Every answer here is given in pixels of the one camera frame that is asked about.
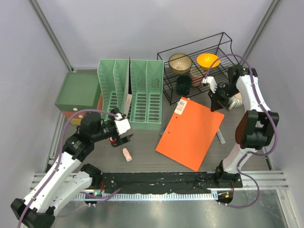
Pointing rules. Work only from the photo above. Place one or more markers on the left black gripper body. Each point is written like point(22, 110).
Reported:
point(108, 129)

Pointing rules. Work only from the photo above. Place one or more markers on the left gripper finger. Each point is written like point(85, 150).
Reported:
point(126, 139)
point(116, 111)

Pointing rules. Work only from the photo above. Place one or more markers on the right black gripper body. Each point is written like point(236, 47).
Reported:
point(223, 94)

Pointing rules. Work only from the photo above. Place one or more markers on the white folder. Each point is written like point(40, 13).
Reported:
point(127, 94)

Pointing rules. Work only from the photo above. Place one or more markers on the orange folder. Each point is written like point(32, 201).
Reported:
point(189, 133)

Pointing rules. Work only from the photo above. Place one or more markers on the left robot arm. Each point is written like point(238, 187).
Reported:
point(41, 206)

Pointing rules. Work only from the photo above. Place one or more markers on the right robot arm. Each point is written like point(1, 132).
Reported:
point(257, 128)

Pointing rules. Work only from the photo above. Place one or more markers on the red black stamp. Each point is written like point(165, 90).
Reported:
point(113, 142)

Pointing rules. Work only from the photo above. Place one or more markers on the striped ceramic mug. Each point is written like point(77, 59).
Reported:
point(235, 101)

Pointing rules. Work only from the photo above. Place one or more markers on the pink eraser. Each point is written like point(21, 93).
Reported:
point(127, 155)

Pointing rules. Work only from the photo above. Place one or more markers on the grey highlighter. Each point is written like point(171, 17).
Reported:
point(220, 137)

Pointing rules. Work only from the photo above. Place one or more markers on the pink mug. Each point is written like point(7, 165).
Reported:
point(196, 74)

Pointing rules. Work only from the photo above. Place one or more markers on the orange bowl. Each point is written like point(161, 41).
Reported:
point(207, 60)

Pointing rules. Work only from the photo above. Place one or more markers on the dark green mug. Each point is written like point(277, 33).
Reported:
point(183, 84)

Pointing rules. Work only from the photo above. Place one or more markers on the stacked drawer box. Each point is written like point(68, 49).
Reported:
point(79, 91)

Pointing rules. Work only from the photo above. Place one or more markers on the green file organizer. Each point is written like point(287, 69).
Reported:
point(147, 82)

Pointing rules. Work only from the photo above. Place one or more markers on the brown glass bowl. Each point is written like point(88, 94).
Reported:
point(180, 63)

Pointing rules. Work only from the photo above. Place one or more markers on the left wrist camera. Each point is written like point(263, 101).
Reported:
point(122, 124)

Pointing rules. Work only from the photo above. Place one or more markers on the black wire rack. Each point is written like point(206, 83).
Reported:
point(174, 87)

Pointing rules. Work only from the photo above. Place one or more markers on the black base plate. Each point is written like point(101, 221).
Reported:
point(167, 182)

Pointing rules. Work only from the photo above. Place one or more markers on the white cable tray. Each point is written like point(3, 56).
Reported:
point(164, 197)

